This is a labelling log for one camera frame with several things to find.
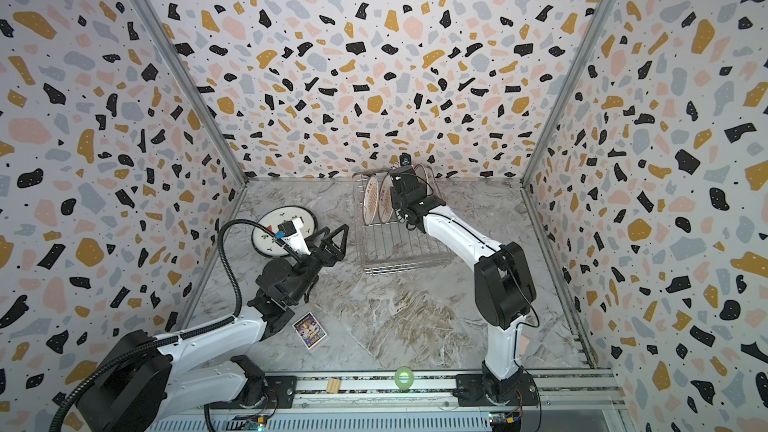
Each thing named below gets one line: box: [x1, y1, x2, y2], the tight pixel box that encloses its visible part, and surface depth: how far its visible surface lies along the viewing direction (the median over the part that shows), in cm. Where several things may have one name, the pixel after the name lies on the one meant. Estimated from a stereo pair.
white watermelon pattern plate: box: [252, 227, 293, 257], surface depth 102 cm
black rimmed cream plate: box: [252, 227, 293, 257], surface depth 102 cm
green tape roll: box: [394, 366, 414, 391], surface depth 78 cm
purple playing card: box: [292, 311, 328, 350], surface depth 83 cm
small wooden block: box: [326, 378, 341, 394], surface depth 76 cm
